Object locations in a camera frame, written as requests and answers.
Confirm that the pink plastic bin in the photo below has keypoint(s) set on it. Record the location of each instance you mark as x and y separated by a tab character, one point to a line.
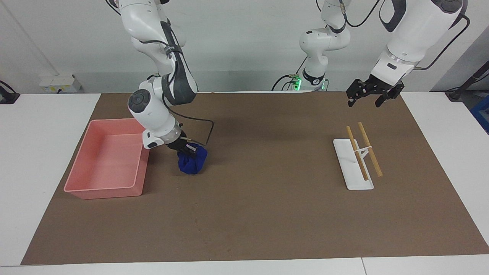
110	160

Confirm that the white rack with wooden rods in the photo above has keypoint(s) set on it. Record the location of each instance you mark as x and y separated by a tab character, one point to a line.
349	160

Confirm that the wooden rack rod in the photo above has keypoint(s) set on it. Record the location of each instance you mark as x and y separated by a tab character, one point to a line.
353	142
366	139

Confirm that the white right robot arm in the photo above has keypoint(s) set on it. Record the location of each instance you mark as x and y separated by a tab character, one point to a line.
149	110

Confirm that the black table clamp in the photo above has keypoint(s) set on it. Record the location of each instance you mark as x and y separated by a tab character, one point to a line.
7	97

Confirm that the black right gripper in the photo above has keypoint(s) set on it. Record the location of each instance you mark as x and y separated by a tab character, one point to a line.
179	145

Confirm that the white wall socket box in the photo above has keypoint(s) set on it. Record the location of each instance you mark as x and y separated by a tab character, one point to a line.
57	82

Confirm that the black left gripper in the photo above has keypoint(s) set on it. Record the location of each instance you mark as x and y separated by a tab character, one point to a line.
378	86

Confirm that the blue crate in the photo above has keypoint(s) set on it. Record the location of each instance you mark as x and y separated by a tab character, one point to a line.
482	114

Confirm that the blue towel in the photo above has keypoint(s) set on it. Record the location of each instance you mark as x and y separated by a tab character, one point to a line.
193	164

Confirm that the brown table mat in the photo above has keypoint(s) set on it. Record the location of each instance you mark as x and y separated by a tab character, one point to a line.
267	191

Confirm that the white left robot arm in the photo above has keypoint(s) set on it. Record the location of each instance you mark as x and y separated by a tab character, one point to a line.
416	30

